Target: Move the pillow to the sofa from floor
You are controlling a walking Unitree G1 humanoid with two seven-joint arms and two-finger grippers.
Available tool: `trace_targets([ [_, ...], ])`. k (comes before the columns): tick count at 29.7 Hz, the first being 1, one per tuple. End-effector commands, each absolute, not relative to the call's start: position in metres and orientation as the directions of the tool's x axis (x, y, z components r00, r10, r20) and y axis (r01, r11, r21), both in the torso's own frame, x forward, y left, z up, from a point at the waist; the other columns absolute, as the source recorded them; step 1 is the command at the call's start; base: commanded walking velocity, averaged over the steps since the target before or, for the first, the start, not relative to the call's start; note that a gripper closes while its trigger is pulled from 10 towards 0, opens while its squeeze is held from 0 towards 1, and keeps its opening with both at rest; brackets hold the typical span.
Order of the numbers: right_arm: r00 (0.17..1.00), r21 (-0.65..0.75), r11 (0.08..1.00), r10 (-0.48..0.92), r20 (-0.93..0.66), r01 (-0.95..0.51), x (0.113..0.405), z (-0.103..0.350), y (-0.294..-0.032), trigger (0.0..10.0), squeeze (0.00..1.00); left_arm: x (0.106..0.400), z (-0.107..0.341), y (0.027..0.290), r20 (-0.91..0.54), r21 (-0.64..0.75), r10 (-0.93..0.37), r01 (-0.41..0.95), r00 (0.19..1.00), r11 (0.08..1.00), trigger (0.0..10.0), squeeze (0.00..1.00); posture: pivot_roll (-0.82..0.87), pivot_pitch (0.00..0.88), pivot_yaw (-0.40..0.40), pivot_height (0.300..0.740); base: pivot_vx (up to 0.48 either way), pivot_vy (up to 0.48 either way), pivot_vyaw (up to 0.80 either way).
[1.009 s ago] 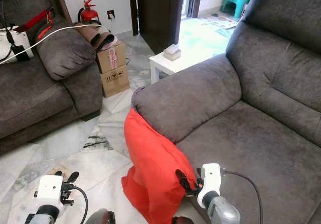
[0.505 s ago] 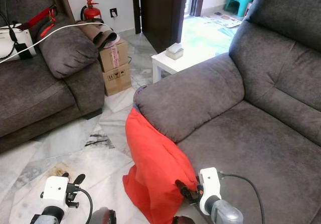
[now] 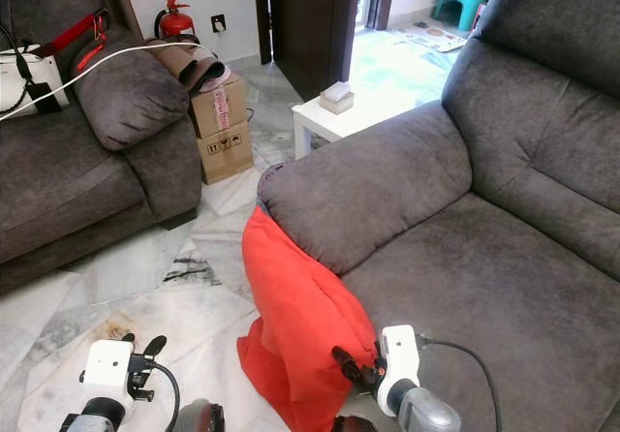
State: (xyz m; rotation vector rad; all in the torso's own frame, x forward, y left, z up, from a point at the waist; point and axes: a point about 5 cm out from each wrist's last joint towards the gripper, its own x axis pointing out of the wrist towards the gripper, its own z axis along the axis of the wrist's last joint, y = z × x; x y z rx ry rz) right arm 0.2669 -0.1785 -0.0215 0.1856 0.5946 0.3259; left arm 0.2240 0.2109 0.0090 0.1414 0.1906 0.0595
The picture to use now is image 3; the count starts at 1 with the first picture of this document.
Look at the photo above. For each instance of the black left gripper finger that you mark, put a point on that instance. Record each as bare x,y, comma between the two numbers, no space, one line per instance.
126,337
155,345

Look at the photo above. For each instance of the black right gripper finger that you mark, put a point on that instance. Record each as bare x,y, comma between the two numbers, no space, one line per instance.
347,364

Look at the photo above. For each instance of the dark grey fabric sofa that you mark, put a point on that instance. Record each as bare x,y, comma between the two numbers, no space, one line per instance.
77,180
494,258

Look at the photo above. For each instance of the dark right robot leg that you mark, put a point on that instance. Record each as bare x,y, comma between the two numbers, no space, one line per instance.
354,424

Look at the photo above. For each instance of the purple patterned basket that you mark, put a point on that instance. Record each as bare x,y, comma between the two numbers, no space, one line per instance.
266,178

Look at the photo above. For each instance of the cardboard box with arrow print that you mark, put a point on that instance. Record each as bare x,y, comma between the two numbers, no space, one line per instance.
225,153

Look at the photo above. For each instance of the cardboard box with red tape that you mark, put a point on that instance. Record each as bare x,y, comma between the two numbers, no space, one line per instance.
221,110

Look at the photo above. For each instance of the black power adapter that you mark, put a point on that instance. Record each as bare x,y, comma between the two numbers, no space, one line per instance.
44,97

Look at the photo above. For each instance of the white side table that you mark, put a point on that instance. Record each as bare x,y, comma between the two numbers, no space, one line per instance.
378,110

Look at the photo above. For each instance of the beige tissue box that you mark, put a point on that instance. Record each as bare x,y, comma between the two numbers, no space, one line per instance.
337,99

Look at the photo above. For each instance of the brown rolled cloth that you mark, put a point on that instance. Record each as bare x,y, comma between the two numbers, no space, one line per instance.
194,66

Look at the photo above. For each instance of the white handbag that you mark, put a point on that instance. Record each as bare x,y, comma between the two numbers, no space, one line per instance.
15,78

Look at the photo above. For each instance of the red fire extinguisher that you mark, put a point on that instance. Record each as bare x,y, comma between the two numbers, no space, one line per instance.
176,23

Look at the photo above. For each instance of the printed paper sheets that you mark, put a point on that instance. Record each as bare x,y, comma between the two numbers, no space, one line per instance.
431,37

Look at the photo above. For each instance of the dark brown wooden door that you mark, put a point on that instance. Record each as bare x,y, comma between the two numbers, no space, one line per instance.
310,25

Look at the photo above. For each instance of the green plastic stool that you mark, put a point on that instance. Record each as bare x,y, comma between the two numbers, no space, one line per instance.
455,1

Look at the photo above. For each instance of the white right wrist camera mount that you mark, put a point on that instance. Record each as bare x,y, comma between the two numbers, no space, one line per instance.
399,359

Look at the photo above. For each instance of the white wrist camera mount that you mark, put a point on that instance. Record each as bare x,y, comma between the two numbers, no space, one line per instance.
399,359
108,369

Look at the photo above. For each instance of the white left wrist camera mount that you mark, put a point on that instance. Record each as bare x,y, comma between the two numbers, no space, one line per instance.
108,369

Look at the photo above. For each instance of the black wall socket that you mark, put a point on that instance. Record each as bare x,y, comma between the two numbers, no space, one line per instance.
218,23

